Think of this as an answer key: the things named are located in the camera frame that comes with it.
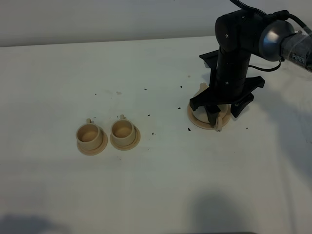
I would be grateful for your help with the tan left saucer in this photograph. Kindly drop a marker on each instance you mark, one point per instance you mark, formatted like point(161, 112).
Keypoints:
point(95, 151)

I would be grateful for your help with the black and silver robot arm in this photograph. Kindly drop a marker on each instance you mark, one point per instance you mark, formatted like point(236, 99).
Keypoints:
point(276, 37)

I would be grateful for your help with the tan teapot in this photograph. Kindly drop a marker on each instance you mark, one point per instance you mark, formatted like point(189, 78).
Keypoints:
point(201, 116)

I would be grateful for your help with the tan teapot saucer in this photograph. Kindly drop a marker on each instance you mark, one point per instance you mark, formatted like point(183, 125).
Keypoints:
point(225, 114)

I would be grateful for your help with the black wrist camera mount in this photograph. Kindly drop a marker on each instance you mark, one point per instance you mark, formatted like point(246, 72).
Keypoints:
point(210, 59)

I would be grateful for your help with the tan right saucer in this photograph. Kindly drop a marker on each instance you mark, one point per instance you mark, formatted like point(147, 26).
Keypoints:
point(129, 146)

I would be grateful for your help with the tan right teacup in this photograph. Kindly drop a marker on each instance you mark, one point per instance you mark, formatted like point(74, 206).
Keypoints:
point(123, 131)

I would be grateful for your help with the tan left teacup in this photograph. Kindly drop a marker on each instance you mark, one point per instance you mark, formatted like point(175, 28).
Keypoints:
point(89, 135)

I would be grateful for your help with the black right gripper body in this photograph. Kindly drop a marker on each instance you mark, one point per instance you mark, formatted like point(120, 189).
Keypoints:
point(238, 38)

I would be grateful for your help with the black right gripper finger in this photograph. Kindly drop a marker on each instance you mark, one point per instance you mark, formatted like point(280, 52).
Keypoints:
point(212, 112)
point(237, 108)

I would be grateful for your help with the tan teacup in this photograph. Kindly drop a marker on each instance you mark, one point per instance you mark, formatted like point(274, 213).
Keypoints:
point(89, 135)
point(123, 131)

